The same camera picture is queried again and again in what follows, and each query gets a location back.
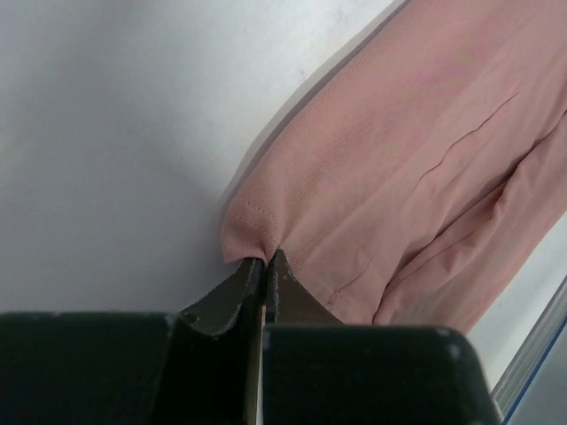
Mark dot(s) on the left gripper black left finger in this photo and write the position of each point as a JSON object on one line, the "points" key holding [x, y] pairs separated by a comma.
{"points": [[197, 366]]}

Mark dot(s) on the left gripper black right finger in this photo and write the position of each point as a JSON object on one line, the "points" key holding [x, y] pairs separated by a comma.
{"points": [[317, 370]]}

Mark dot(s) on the dusty pink t-shirt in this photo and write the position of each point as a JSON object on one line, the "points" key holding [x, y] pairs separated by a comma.
{"points": [[413, 186]]}

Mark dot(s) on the aluminium frame rail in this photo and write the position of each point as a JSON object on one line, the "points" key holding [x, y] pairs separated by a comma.
{"points": [[532, 389]]}

